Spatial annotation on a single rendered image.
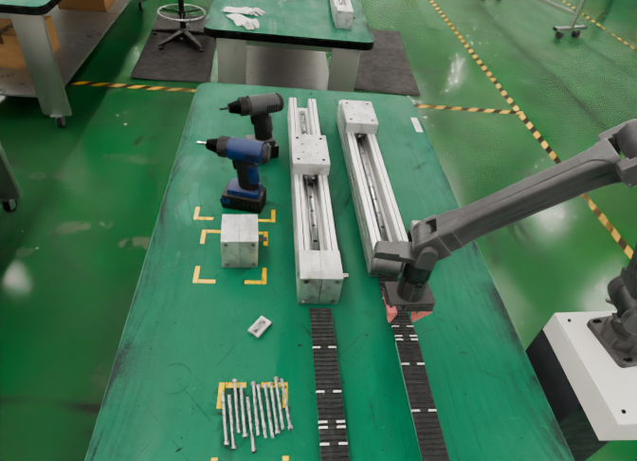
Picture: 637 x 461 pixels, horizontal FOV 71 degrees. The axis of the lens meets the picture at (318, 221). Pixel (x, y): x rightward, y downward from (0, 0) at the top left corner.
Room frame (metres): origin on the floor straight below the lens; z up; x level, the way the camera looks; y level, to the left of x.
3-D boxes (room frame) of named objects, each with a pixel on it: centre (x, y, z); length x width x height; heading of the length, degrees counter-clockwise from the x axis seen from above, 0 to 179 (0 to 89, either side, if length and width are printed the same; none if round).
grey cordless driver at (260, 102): (1.26, 0.26, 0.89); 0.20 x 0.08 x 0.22; 121
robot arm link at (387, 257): (0.66, -0.18, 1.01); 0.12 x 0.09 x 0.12; 88
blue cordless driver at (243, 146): (1.01, 0.26, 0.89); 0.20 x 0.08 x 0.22; 87
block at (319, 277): (0.73, -0.03, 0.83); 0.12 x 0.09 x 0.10; 100
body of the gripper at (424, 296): (0.66, -0.22, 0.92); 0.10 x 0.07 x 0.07; 101
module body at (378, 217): (1.20, -0.13, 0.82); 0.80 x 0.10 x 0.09; 10
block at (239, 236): (0.81, 0.18, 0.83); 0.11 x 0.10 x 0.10; 102
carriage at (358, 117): (1.44, -0.09, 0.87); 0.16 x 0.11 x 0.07; 10
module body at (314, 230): (1.17, 0.06, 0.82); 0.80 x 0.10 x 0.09; 10
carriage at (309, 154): (1.17, 0.06, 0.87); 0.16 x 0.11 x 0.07; 10
